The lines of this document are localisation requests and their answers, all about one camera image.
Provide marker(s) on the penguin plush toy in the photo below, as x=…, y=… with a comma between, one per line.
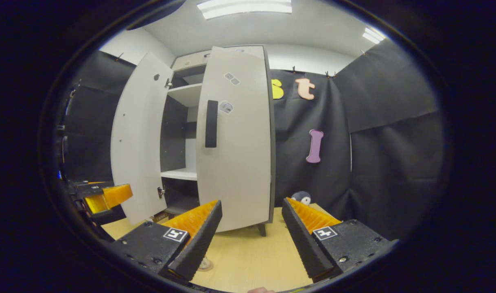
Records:
x=301, y=198

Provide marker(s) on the white grey cabinet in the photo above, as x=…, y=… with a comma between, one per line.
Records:
x=186, y=93

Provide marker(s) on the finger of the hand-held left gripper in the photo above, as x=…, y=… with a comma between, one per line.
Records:
x=109, y=197
x=87, y=189

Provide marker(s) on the small brown box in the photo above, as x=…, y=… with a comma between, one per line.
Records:
x=161, y=217

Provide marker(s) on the large ceiling light panel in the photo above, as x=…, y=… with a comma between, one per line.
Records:
x=243, y=9

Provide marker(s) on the black backdrop cloth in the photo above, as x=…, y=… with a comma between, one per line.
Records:
x=93, y=130
x=386, y=142

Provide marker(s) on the small ceiling light panel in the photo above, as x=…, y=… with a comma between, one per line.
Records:
x=373, y=36

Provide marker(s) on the white cabinet drawer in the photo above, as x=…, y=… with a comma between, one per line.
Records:
x=189, y=61

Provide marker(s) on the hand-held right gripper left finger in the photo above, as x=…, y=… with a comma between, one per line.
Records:
x=199, y=244

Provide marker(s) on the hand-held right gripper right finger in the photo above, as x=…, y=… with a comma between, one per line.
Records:
x=304, y=244

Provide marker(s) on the white cabinet door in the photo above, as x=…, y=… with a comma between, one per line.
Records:
x=138, y=134
x=239, y=162

